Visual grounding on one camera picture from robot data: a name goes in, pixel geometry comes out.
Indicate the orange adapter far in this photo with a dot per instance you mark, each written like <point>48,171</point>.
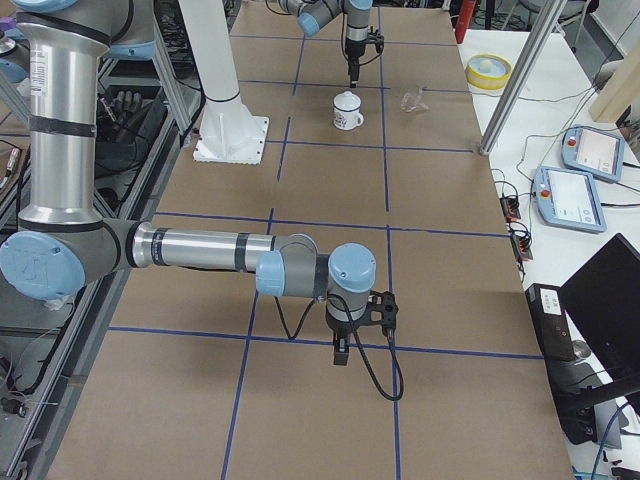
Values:
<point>510,207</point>

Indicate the clear plastic funnel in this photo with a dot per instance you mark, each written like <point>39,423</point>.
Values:
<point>413,101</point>

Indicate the white mug lid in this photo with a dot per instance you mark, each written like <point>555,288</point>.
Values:
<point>347,101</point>

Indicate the aluminium frame post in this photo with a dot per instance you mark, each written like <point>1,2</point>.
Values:
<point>525,63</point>

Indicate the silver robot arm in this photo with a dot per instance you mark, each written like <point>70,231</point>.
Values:
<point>62,243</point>
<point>312,16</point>

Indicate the teach pendant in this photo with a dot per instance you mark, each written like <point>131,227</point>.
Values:
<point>568,199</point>
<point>594,151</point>

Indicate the near teach pendant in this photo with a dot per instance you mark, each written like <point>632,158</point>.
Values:
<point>568,199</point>

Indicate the red cylinder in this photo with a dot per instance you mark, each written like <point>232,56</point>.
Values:
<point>466,12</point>

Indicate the white pedestal column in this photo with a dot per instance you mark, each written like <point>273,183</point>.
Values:
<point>228,132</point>

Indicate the wooden beam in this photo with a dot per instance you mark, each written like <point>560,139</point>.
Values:
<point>620,91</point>

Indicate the yellow rimmed bowl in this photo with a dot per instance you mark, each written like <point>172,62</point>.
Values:
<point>488,72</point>

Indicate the far teach pendant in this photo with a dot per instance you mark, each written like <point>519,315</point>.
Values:
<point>594,151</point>

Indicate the white enamel mug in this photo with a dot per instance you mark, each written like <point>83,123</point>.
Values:
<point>347,120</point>

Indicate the black monitor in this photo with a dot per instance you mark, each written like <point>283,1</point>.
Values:
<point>602,300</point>

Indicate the black computer box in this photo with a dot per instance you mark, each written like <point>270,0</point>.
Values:
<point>550,323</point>

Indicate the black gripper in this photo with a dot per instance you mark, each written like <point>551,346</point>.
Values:
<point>353,51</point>
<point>340,330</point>

